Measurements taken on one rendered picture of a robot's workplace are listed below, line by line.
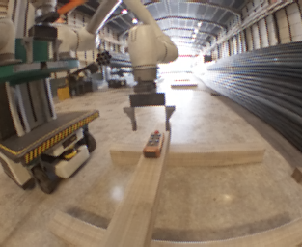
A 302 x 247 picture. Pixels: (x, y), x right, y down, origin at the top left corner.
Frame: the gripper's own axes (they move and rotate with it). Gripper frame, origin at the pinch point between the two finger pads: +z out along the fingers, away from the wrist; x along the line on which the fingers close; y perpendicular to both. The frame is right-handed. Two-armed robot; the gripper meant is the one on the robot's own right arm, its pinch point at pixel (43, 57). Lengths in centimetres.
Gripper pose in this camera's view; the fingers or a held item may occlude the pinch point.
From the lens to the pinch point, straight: 62.9
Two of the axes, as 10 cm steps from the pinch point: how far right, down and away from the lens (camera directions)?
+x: -2.2, 3.6, -9.1
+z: 0.9, 9.3, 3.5
